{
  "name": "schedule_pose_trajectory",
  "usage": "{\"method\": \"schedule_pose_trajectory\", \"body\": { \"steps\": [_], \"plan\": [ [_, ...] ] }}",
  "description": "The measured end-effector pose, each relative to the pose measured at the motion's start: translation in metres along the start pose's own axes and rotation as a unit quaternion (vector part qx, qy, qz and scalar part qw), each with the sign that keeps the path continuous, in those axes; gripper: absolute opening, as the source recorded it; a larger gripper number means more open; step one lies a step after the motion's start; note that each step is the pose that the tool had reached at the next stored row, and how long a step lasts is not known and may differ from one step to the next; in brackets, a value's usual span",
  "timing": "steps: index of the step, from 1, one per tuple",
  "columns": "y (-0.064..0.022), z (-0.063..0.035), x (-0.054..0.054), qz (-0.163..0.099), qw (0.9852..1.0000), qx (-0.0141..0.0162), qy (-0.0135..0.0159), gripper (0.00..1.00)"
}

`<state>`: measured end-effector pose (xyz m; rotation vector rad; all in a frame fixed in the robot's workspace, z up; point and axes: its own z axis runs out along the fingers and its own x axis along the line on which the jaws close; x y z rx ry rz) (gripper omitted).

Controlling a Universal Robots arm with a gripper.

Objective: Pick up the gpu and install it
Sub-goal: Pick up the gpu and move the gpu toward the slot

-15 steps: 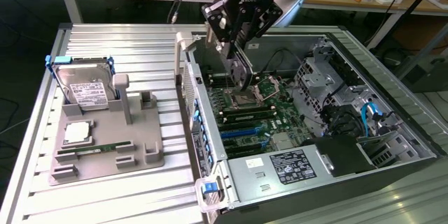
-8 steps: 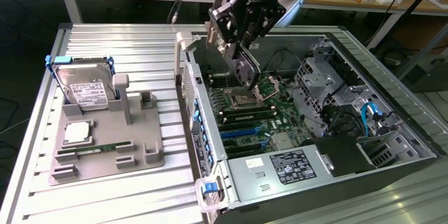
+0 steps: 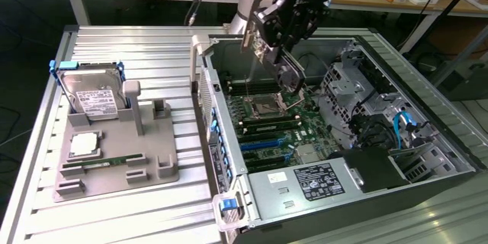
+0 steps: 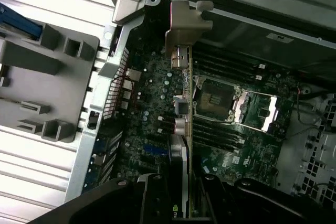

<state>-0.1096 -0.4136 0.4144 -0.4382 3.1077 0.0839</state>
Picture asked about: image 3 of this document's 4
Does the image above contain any grey floor cabinet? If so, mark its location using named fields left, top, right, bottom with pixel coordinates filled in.
left=437, top=61, right=488, bottom=101

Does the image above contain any black RAM slot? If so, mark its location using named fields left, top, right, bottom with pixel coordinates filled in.
left=240, top=114, right=296, bottom=122
left=231, top=86, right=279, bottom=93
left=240, top=117, right=297, bottom=125
left=228, top=80, right=276, bottom=87
left=229, top=83, right=277, bottom=90
left=231, top=89, right=280, bottom=97

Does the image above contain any grey parts rack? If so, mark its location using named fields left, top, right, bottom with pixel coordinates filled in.
left=51, top=79, right=180, bottom=203

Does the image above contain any green graphics card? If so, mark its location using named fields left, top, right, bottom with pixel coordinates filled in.
left=241, top=0, right=307, bottom=97

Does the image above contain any black plastic cover box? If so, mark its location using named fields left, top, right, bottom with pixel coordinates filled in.
left=343, top=148, right=411, bottom=194

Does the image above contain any black power wire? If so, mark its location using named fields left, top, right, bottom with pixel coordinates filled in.
left=349, top=115, right=397, bottom=153

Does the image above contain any green motherboard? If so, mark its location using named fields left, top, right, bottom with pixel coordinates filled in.
left=224, top=79, right=344, bottom=170

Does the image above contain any metal socket cover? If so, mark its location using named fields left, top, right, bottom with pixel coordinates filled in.
left=273, top=88, right=305, bottom=110

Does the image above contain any CPU socket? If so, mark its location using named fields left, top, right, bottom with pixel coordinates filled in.
left=245, top=94, right=291, bottom=119

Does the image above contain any black RAM stick with label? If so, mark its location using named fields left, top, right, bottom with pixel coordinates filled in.
left=241, top=118, right=303, bottom=135

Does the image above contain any green RAM stick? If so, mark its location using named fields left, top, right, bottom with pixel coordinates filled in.
left=80, top=154, right=143, bottom=168

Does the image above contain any silver chipset heat sink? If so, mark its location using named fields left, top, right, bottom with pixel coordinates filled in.
left=296, top=145, right=317, bottom=162

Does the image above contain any hard disk with blue frame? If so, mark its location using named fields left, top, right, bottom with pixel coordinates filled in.
left=48, top=59, right=129, bottom=122

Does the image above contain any black expansion slot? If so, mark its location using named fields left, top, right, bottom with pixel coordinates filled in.
left=239, top=134, right=291, bottom=142
left=245, top=159, right=291, bottom=171
left=243, top=152, right=287, bottom=162

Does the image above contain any black slanted pole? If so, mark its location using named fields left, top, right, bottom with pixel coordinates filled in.
left=396, top=0, right=488, bottom=53

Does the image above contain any blue data wire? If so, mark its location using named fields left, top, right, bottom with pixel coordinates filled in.
left=393, top=111, right=412, bottom=151

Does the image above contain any silver CPU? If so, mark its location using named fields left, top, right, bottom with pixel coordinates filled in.
left=69, top=133, right=103, bottom=161

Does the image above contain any silver power supply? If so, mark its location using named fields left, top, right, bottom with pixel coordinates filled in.
left=247, top=160, right=367, bottom=219

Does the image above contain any blue case latch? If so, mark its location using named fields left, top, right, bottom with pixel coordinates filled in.
left=219, top=198, right=237, bottom=212

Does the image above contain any metal disk bay cage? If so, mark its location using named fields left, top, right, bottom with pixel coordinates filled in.
left=319, top=41, right=432, bottom=130

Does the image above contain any black open PC case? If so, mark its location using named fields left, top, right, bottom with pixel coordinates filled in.
left=189, top=34, right=481, bottom=244

